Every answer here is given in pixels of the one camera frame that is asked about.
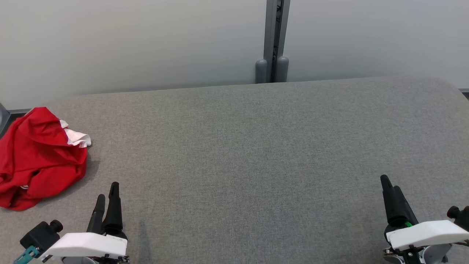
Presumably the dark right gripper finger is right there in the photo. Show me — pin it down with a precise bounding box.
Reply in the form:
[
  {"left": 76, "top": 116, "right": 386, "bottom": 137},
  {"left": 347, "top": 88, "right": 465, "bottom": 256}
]
[
  {"left": 380, "top": 175, "right": 402, "bottom": 228},
  {"left": 392, "top": 186, "right": 419, "bottom": 228}
]

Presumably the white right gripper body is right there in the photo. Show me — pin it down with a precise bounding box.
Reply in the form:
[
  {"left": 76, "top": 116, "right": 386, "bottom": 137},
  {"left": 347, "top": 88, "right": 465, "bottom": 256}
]
[{"left": 384, "top": 219, "right": 469, "bottom": 253}]

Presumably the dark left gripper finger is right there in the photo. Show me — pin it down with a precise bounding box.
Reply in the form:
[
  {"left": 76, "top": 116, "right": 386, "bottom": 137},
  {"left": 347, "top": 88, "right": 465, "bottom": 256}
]
[
  {"left": 101, "top": 181, "right": 128, "bottom": 238},
  {"left": 86, "top": 194, "right": 106, "bottom": 234}
]

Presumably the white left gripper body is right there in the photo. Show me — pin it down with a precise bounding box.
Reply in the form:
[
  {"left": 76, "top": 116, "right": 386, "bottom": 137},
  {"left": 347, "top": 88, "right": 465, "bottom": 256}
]
[{"left": 43, "top": 230, "right": 129, "bottom": 264}]

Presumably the red basketball jersey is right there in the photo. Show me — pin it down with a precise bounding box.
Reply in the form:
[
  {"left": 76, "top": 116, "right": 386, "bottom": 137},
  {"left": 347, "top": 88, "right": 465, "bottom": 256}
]
[{"left": 0, "top": 120, "right": 92, "bottom": 212}]

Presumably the teal left camera connector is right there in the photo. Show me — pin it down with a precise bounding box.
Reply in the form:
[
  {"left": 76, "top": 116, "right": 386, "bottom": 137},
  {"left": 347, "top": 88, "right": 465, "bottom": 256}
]
[{"left": 14, "top": 245, "right": 40, "bottom": 264}]

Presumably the grey cylindrical post foot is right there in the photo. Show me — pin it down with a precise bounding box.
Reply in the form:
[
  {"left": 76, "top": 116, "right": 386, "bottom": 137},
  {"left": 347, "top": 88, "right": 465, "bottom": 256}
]
[
  {"left": 255, "top": 59, "right": 269, "bottom": 84},
  {"left": 276, "top": 56, "right": 289, "bottom": 83}
]

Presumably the grey metal partition post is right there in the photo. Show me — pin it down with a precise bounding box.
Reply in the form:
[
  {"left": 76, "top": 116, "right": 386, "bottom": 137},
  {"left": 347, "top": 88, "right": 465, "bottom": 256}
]
[{"left": 263, "top": 0, "right": 291, "bottom": 83}]

